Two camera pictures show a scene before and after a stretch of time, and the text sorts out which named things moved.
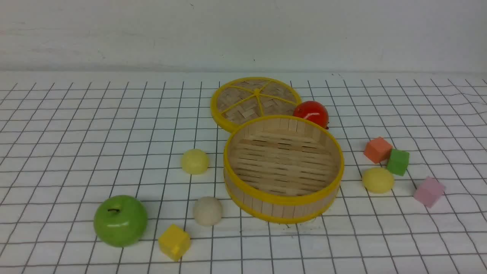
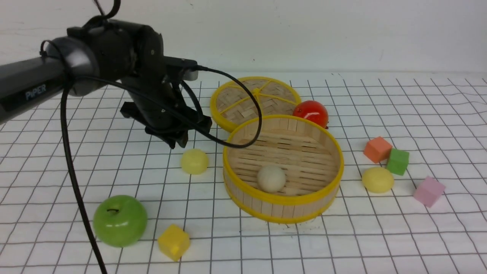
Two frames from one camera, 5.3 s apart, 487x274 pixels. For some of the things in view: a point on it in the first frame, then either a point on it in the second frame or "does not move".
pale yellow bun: [195, 161] does not move
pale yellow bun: [378, 180] does not move
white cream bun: [208, 211] to [271, 179]
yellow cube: [174, 241] does not move
